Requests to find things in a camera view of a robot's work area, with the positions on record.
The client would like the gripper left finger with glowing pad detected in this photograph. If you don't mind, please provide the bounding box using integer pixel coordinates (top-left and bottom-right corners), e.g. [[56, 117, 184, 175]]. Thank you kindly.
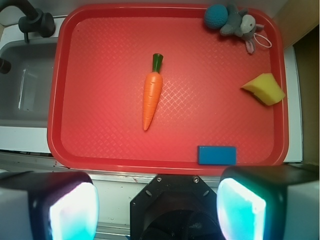
[[0, 171, 99, 240]]

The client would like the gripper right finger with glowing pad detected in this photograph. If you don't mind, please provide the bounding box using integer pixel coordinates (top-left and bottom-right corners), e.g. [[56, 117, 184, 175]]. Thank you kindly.
[[216, 165, 320, 240]]

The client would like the orange toy carrot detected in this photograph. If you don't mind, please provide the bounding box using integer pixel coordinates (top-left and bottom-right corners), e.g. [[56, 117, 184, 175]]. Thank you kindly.
[[142, 53, 164, 131]]

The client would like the blue rectangular block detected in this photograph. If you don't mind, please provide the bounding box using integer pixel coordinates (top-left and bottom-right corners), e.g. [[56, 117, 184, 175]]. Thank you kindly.
[[198, 146, 237, 166]]

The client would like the grey toy sink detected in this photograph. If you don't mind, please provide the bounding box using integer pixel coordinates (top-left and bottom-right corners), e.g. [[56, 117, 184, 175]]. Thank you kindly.
[[0, 37, 58, 128]]

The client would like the yellow sponge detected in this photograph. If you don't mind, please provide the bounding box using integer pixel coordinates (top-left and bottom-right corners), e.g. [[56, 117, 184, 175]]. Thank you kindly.
[[241, 73, 286, 106]]

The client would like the black sink knob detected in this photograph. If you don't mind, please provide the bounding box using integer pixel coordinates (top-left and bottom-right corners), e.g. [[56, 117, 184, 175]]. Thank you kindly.
[[0, 58, 12, 74]]

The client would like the red plastic tray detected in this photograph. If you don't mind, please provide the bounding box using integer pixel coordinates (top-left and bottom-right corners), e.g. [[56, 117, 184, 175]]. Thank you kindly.
[[47, 3, 289, 176]]

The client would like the grey plush toy animal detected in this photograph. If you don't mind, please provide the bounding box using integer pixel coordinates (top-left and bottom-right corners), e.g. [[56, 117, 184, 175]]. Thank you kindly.
[[219, 3, 273, 54]]

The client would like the black faucet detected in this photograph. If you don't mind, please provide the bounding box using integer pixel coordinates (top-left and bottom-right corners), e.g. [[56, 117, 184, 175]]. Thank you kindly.
[[0, 0, 56, 43]]

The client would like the teal crocheted ball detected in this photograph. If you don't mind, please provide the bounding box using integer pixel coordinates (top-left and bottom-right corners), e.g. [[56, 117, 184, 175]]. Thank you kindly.
[[204, 4, 228, 30]]

